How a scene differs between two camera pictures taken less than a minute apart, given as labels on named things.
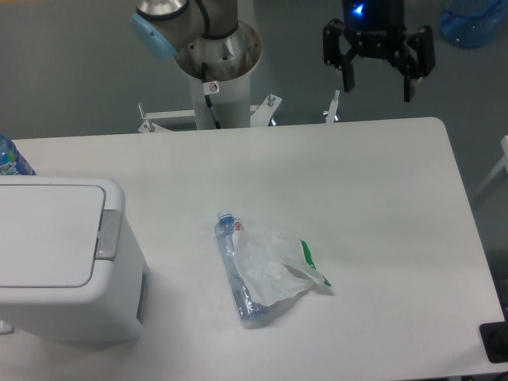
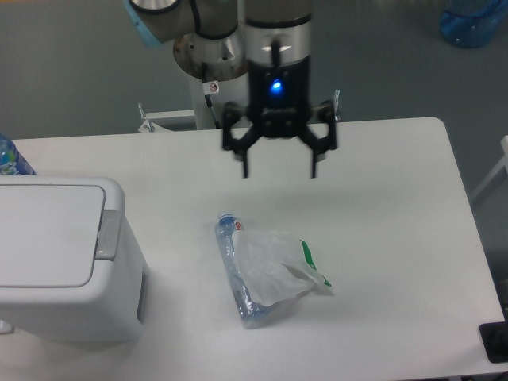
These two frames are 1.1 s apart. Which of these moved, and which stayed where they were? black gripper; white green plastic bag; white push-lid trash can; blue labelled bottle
Moved: black gripper
Stayed: white push-lid trash can; blue labelled bottle; white green plastic bag
